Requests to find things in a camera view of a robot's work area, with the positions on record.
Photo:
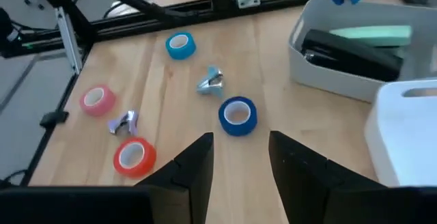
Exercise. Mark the silver aluminium bar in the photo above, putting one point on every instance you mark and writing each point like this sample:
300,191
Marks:
68,39

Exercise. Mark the grey plastic bin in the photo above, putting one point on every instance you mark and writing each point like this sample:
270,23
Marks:
327,84

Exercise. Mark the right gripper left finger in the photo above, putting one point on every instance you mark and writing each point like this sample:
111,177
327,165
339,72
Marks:
191,176

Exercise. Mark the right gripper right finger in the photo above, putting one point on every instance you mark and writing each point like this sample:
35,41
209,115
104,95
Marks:
300,176

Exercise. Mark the red tape roll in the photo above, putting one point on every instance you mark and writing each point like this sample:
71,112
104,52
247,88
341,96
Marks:
143,166

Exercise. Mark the light blue tape roll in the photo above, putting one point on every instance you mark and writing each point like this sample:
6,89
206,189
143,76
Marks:
181,55

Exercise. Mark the black stapler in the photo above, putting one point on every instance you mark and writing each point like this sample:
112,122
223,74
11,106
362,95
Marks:
351,55

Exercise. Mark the lilac staple remover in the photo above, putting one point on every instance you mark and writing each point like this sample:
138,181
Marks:
131,121

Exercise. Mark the pink tape roll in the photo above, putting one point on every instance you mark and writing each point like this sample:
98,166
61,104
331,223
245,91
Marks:
99,113

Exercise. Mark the white plastic bin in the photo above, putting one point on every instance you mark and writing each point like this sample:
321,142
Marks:
403,135

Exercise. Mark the dark blue tape roll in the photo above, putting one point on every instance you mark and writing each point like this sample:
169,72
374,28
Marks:
235,130

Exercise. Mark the grey-blue staple remover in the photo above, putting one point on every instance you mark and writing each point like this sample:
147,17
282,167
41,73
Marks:
210,84

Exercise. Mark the mint green stapler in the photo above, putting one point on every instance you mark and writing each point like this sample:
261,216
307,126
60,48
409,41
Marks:
375,34

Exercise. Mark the black table clamp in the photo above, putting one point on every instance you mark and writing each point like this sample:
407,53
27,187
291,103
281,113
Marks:
53,118

